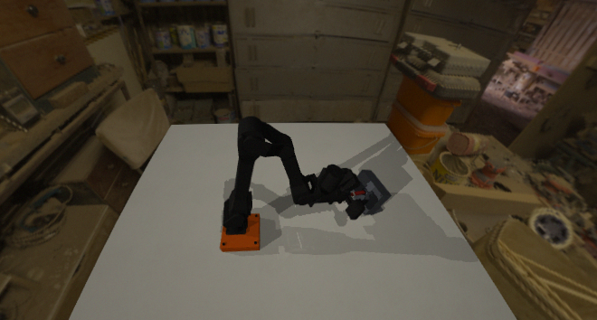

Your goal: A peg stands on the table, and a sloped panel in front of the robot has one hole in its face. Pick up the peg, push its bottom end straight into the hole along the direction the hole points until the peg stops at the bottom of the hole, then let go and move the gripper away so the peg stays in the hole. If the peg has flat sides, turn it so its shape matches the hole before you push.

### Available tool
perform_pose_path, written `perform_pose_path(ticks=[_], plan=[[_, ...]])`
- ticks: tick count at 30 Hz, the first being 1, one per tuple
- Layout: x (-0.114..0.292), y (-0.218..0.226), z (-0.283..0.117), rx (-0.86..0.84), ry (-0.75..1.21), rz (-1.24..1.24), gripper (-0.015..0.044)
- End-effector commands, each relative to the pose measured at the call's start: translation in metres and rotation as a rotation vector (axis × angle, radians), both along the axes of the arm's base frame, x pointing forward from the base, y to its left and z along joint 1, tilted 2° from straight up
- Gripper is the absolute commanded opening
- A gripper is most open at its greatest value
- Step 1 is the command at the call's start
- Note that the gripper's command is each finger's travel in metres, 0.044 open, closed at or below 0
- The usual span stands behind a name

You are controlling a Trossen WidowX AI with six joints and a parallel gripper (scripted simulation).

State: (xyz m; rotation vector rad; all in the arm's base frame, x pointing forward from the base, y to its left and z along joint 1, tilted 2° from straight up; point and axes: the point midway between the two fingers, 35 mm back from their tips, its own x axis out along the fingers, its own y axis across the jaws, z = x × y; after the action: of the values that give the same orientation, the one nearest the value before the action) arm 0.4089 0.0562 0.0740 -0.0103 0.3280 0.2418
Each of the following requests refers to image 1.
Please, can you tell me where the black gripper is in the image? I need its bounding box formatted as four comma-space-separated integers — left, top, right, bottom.
329, 187, 369, 221

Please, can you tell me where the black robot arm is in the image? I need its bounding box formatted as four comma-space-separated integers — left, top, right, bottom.
223, 117, 361, 235

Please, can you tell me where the dark grey sloped panel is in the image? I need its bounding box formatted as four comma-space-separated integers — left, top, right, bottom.
350, 170, 392, 215

